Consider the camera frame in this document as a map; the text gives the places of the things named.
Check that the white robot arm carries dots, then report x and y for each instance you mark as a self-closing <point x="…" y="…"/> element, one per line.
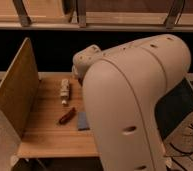
<point x="121" y="87"/>

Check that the white tube bottle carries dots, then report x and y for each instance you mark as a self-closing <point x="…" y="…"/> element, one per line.
<point x="65" y="91"/>

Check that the grey blue cloth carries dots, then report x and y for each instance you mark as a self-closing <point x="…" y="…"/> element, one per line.
<point x="82" y="123"/>

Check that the right dark side panel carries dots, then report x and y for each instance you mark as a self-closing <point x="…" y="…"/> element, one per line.
<point x="172" y="109"/>

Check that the left wooden side panel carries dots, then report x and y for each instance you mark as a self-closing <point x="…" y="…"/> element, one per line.
<point x="17" y="90"/>

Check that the wooden shelf with brackets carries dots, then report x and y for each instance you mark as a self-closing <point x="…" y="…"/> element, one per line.
<point x="98" y="15"/>

